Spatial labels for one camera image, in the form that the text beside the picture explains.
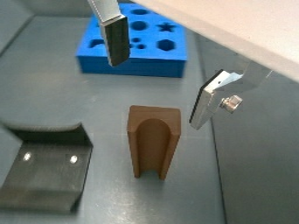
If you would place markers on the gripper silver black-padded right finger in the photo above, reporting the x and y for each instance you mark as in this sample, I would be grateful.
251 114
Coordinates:
219 93

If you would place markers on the black curved holder stand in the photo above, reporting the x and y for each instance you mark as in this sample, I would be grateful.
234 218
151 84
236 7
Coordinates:
47 176

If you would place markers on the brown arch block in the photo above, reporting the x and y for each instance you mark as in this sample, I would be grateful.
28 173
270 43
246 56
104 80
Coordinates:
153 130

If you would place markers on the blue shape sorting board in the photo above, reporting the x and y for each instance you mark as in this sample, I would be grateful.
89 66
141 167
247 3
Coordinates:
156 44

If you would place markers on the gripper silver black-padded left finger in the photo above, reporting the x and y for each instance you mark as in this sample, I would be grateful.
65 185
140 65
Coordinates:
113 29

